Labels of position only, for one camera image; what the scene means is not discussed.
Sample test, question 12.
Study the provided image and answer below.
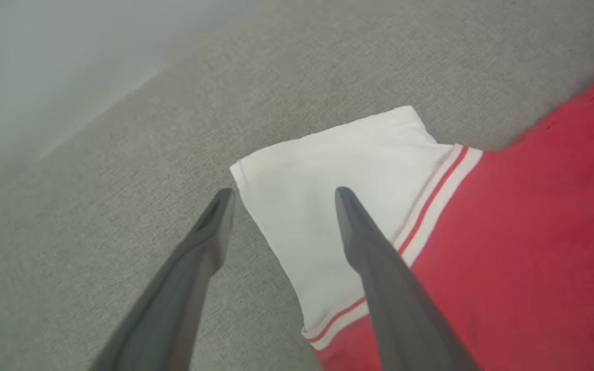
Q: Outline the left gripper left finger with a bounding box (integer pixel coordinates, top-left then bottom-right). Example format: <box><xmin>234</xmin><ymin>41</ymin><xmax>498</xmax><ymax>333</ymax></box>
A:
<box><xmin>90</xmin><ymin>188</ymin><xmax>239</xmax><ymax>371</ymax></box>

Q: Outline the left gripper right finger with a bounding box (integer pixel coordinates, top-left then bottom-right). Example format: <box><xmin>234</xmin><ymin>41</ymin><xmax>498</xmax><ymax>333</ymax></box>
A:
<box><xmin>335</xmin><ymin>187</ymin><xmax>483</xmax><ymax>371</ymax></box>

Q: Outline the red and white basketball jersey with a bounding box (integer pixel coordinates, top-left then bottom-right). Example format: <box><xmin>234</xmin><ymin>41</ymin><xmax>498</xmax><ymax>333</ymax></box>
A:
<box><xmin>230</xmin><ymin>59</ymin><xmax>594</xmax><ymax>371</ymax></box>

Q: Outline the grey fabric sofa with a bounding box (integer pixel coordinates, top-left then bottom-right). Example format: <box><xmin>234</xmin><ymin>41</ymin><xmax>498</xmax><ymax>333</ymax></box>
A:
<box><xmin>0</xmin><ymin>0</ymin><xmax>594</xmax><ymax>371</ymax></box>

